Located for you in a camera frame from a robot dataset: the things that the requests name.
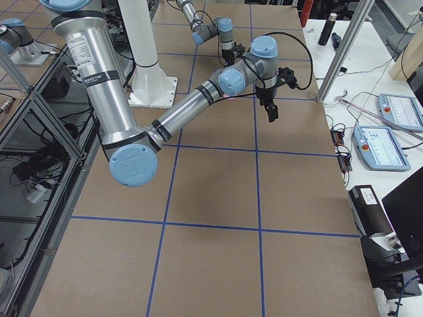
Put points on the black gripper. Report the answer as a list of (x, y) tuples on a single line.
[(266, 96), (228, 53)]

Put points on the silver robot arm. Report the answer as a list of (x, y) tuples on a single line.
[(136, 124), (204, 28)]

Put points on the far orange connector box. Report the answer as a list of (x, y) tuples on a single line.
[(337, 136)]

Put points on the orange connector box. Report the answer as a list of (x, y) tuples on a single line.
[(337, 136), (344, 161)]

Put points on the metal reacher rod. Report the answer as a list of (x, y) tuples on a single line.
[(345, 102)]

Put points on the near orange connector box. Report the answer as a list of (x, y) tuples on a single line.
[(344, 161)]

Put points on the black water bottle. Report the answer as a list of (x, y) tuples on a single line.
[(327, 29)]

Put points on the near blue teach pendant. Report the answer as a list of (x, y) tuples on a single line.
[(379, 149)]

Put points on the blue teach pendant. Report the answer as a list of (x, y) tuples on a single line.
[(379, 149), (401, 110)]

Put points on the far blue teach pendant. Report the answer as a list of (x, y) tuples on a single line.
[(401, 110)]

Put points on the black box white label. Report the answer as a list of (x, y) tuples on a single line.
[(368, 213)]

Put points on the black computer monitor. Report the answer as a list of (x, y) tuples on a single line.
[(403, 206)]

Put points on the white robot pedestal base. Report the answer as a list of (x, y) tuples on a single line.
[(150, 85)]

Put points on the aluminium frame post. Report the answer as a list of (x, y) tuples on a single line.
[(352, 31)]

